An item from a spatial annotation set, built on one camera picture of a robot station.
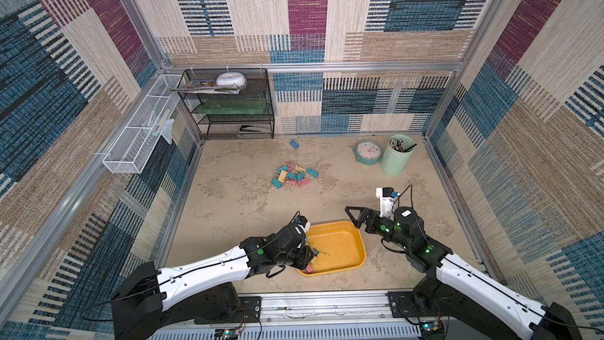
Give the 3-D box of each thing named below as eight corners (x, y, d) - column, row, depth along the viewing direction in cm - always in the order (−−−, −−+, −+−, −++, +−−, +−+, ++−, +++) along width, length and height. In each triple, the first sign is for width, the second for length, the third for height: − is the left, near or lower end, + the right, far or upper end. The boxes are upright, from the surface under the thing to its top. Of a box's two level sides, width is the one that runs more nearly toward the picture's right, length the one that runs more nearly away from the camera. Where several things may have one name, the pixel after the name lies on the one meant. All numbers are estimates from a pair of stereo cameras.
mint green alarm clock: (356, 165, 112) (357, 160, 109) (352, 145, 120) (353, 139, 117) (382, 165, 112) (384, 160, 109) (377, 145, 120) (379, 139, 117)
